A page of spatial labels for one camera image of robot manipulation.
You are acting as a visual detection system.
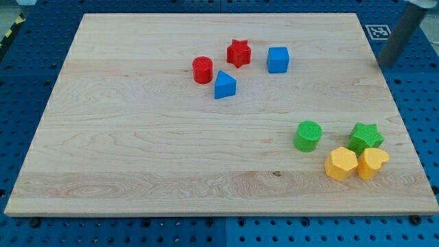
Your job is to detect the light wooden board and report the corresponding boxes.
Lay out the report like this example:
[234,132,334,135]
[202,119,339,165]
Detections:
[5,13,438,217]

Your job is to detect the yellow hexagon block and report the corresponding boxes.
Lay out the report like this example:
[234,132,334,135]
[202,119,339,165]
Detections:
[324,147,358,181]

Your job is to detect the blue triangular prism block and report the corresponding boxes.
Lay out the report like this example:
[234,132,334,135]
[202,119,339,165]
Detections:
[214,71,237,99]

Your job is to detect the white fiducial marker tag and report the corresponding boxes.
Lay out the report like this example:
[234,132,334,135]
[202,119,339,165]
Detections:
[365,24,391,40]

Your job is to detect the yellow heart block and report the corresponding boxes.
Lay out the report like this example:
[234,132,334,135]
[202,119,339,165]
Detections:
[357,148,390,180]

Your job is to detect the red cylinder block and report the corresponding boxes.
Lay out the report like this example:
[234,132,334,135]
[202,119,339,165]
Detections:
[192,56,213,84]

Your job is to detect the red star block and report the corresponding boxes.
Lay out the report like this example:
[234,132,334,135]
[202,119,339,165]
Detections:
[226,39,252,69]

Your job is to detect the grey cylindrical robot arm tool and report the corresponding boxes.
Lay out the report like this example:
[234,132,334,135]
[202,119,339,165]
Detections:
[377,0,438,67]

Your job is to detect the green cylinder block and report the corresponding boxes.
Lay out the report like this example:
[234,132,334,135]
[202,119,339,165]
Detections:
[293,121,322,152]

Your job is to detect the blue cube block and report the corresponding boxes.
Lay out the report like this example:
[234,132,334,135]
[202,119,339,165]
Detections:
[267,47,289,73]

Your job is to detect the green star block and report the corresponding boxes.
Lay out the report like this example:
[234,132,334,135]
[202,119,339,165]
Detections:
[346,122,385,156]

